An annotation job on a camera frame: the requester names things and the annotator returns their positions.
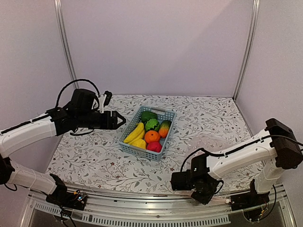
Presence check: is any aluminium corner post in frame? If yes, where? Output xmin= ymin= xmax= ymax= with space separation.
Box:
xmin=54 ymin=0 xmax=77 ymax=81
xmin=232 ymin=0 xmax=260 ymax=102

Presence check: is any blue perforated plastic basket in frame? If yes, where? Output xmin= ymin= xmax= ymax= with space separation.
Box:
xmin=119 ymin=106 xmax=176 ymax=161

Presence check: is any clear zip top bag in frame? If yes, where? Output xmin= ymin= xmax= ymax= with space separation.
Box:
xmin=185 ymin=133 xmax=236 ymax=155

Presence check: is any right aluminium corner post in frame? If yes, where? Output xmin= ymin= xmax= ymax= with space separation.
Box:
xmin=232 ymin=0 xmax=260 ymax=102

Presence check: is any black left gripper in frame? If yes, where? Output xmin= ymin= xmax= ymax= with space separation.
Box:
xmin=77 ymin=110 xmax=127 ymax=130

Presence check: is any green toy pepper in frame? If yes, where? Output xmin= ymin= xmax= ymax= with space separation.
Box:
xmin=141 ymin=111 xmax=157 ymax=123

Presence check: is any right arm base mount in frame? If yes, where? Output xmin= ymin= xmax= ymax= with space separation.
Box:
xmin=231 ymin=180 xmax=269 ymax=222

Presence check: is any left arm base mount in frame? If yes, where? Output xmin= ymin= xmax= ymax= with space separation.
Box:
xmin=46 ymin=174 xmax=88 ymax=211

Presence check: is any left aluminium corner post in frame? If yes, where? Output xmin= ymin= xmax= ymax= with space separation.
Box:
xmin=54 ymin=0 xmax=77 ymax=81

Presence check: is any red toy apple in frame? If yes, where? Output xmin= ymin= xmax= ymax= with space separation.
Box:
xmin=146 ymin=141 xmax=162 ymax=153

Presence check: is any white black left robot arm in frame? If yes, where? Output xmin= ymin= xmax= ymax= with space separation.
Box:
xmin=0 ymin=88 xmax=126 ymax=205

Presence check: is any yellow toy banana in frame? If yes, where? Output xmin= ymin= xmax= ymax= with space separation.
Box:
xmin=123 ymin=122 xmax=144 ymax=143

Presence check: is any green orange toy mango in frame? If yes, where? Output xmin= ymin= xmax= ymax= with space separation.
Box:
xmin=158 ymin=120 xmax=171 ymax=138

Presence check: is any green toy watermelon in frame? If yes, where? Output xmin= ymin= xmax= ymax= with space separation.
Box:
xmin=145 ymin=118 xmax=160 ymax=131

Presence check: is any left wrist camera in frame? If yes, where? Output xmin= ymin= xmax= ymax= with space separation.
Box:
xmin=98 ymin=91 xmax=112 ymax=114

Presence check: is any aluminium front rail frame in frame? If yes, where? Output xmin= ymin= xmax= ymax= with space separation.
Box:
xmin=20 ymin=183 xmax=299 ymax=227

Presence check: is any orange toy orange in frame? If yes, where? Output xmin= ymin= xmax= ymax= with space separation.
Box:
xmin=144 ymin=131 xmax=160 ymax=144

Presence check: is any floral patterned table mat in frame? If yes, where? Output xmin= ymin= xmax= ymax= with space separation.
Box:
xmin=47 ymin=95 xmax=250 ymax=194

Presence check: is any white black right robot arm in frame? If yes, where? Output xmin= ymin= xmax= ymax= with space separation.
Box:
xmin=170 ymin=118 xmax=303 ymax=210

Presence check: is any yellow toy lemon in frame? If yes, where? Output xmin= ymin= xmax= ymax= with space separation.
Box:
xmin=129 ymin=139 xmax=147 ymax=149

